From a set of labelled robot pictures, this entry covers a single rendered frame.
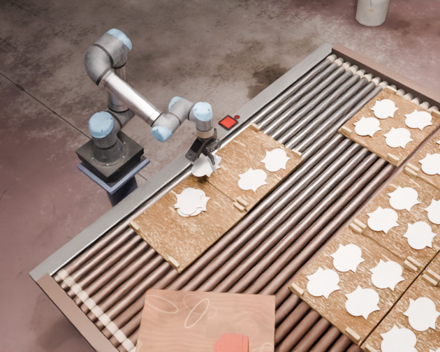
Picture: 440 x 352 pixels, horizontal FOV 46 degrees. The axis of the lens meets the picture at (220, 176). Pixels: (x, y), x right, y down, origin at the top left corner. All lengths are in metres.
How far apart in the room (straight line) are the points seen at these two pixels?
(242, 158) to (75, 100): 2.21
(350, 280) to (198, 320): 0.65
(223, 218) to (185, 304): 0.49
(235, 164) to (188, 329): 0.89
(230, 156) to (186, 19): 2.67
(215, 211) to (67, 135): 2.08
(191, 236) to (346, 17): 3.21
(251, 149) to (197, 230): 0.53
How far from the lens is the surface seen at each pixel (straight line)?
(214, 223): 2.34
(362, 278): 2.24
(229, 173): 2.50
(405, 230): 2.40
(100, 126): 2.48
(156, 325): 2.04
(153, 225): 2.37
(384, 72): 3.04
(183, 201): 2.40
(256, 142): 2.63
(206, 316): 2.03
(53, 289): 2.32
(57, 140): 4.20
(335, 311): 2.16
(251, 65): 4.50
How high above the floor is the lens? 2.90
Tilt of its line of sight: 52 degrees down
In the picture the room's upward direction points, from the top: 6 degrees counter-clockwise
